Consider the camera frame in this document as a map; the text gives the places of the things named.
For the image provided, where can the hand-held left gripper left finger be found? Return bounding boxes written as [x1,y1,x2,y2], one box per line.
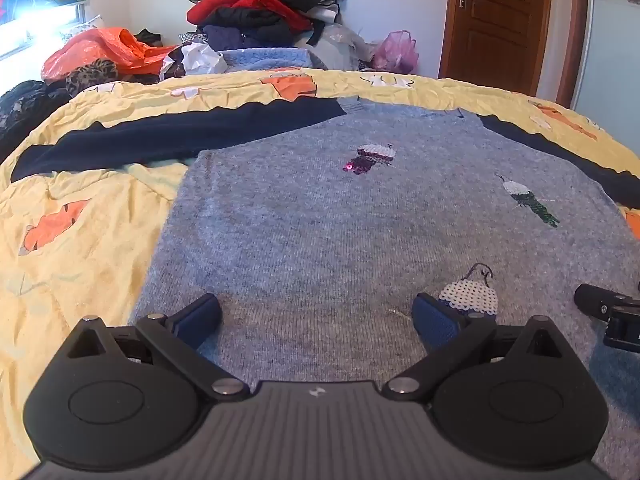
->
[67,293,251,403]

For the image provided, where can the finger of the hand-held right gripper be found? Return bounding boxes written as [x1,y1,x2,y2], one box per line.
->
[574,284,640,321]

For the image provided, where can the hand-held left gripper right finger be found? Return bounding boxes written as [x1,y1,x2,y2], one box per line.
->
[382,292,568,403]

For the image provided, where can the grey sweater with navy sleeves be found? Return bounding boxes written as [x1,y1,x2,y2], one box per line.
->
[10,96,640,480]

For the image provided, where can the yellow carrot print quilt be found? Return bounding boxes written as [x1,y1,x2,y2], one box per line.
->
[0,69,640,480]

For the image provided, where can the white wardrobe with flower decals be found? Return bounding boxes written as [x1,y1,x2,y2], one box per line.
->
[570,0,640,126]

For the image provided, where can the white crumpled plastic bag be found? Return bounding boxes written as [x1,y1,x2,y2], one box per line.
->
[160,42,228,81]

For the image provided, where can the leopard print cloth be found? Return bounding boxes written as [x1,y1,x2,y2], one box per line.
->
[65,58,119,98]

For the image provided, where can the light blue blanket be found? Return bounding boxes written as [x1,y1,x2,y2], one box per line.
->
[220,47,328,73]

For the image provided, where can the dark patterned clothing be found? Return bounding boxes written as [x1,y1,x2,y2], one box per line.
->
[0,79,76,163]

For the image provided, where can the pink plastic bag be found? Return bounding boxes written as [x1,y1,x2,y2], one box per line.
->
[371,30,420,75]

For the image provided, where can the brown wooden door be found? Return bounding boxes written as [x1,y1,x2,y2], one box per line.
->
[447,0,555,97]

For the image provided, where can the dark purple jacket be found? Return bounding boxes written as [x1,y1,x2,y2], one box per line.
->
[197,21,311,52]

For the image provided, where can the orange plastic bag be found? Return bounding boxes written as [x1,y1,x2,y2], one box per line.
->
[41,27,178,85]

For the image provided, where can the grey cloth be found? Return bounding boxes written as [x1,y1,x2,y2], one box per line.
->
[300,22,373,72]

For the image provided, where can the black puffer jacket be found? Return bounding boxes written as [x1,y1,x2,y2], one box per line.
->
[212,6,288,28]

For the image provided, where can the white floral pillow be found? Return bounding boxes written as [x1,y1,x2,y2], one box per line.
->
[60,15,103,43]

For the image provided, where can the bright window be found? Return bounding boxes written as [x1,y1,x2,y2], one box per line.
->
[0,2,83,56]

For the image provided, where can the brown wooden door frame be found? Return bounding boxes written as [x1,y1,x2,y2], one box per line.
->
[439,0,591,109]

